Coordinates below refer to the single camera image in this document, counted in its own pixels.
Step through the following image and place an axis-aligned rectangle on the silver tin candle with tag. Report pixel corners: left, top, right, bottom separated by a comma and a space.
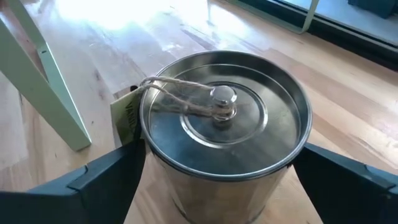
110, 49, 313, 224

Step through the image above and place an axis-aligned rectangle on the pale green perforated metal shelf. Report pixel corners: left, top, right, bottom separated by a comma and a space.
0, 0, 320, 152

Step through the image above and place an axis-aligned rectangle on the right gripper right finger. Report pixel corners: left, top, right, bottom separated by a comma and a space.
292, 142, 398, 224

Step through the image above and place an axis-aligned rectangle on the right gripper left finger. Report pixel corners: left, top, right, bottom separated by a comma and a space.
0, 139, 147, 224

